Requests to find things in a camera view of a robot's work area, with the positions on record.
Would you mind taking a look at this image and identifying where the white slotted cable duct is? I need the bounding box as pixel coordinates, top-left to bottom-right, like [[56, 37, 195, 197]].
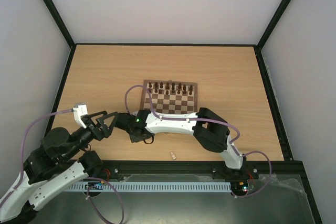
[[65, 181, 232, 193]]

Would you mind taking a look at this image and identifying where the lying light chess piece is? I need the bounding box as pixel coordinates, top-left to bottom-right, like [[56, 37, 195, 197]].
[[170, 152, 177, 160]]

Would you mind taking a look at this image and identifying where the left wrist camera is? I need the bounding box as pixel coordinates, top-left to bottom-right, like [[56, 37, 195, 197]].
[[72, 103, 88, 129]]

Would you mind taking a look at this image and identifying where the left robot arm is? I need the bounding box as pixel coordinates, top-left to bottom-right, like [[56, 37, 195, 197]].
[[1, 107, 118, 223]]

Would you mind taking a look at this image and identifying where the wooden chess board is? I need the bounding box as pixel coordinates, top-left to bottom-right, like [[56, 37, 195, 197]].
[[140, 80, 198, 114]]

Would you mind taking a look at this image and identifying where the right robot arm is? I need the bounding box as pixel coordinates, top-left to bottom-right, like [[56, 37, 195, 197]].
[[125, 108, 247, 178]]

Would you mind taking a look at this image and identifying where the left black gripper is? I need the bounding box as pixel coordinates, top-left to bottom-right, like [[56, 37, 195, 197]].
[[64, 110, 121, 161]]

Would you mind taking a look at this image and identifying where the black aluminium frame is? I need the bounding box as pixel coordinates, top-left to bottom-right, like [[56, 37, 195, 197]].
[[43, 0, 322, 223]]

